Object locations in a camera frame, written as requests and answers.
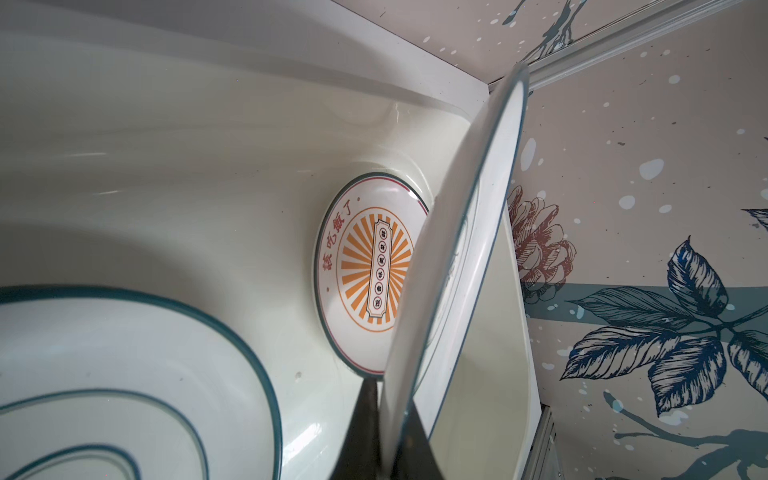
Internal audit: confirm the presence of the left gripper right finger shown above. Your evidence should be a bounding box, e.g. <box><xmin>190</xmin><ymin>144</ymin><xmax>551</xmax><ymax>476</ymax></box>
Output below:
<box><xmin>392</xmin><ymin>402</ymin><xmax>444</xmax><ymax>480</ymax></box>

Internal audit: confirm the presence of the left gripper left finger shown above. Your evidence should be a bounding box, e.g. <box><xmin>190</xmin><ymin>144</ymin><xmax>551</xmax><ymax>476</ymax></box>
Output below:
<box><xmin>330</xmin><ymin>378</ymin><xmax>380</xmax><ymax>480</ymax></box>

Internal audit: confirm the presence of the orange sunburst plate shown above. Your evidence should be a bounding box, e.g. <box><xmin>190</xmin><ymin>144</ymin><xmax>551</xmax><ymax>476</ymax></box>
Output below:
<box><xmin>313</xmin><ymin>173</ymin><xmax>429</xmax><ymax>378</ymax></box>

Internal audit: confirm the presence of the white clover plate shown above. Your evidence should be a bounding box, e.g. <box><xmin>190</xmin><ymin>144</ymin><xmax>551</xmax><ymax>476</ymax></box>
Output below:
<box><xmin>379</xmin><ymin>63</ymin><xmax>529</xmax><ymax>478</ymax></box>
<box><xmin>1</xmin><ymin>285</ymin><xmax>283</xmax><ymax>479</ymax></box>

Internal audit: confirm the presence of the white plastic bin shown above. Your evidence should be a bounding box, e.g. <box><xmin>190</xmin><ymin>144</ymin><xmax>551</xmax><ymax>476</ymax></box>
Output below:
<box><xmin>1</xmin><ymin>1</ymin><xmax>540</xmax><ymax>479</ymax></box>

